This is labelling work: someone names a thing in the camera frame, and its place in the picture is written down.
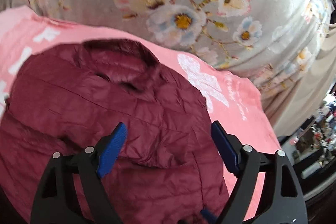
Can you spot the beige cloth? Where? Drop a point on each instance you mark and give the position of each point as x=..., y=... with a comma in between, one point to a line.
x=296, y=87

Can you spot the pink blanket with white print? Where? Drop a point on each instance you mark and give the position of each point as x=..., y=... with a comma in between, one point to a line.
x=236, y=119

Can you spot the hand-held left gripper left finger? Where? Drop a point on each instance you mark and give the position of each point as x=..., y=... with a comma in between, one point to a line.
x=111, y=153

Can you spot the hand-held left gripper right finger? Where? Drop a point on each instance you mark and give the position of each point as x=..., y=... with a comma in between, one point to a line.
x=225, y=148

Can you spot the cluttered shelf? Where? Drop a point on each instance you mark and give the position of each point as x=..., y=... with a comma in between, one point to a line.
x=315, y=140

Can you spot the grey floral blanket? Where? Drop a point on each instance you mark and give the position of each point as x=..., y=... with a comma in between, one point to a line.
x=183, y=3

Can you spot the maroon puffer jacket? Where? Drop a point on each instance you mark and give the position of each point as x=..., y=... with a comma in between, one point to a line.
x=105, y=108

